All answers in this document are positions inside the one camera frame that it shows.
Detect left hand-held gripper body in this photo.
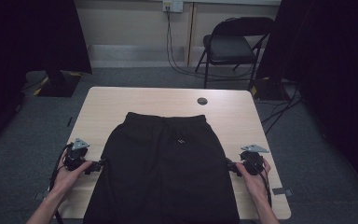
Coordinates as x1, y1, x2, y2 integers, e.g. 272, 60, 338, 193
62, 137, 91, 172

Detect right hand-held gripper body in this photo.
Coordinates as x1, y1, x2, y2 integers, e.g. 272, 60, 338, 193
240, 144, 269, 176

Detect black pants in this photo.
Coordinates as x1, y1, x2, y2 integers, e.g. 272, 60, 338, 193
82, 111, 241, 224

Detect person's left hand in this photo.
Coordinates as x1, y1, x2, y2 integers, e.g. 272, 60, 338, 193
49, 153, 93, 200

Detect person's right hand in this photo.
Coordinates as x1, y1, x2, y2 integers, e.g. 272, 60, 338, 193
236, 158, 272, 203

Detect black stand base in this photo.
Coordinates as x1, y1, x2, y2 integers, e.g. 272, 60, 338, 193
33, 69, 83, 98
250, 77, 290, 102

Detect black folding chair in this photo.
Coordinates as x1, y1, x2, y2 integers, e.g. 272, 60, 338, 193
195, 16, 276, 90

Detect black curtain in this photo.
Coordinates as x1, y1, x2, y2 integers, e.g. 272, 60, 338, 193
0, 0, 93, 157
255, 0, 358, 200

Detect left hand-held gripper black cable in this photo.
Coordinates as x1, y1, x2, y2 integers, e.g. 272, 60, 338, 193
48, 142, 75, 224

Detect hand-held gripper black cable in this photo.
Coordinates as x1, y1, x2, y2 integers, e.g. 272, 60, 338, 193
255, 166, 273, 209
48, 142, 75, 224

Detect right hand-held gripper black cable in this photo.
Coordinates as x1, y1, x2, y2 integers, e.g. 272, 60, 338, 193
255, 166, 273, 209

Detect black floor cables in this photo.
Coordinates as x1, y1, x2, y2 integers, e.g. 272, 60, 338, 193
259, 81, 303, 135

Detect wooden wall strip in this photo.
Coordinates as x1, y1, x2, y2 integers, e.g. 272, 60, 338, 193
184, 2, 198, 67

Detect white wall socket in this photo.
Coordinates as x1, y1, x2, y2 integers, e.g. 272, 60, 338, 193
162, 0, 185, 14

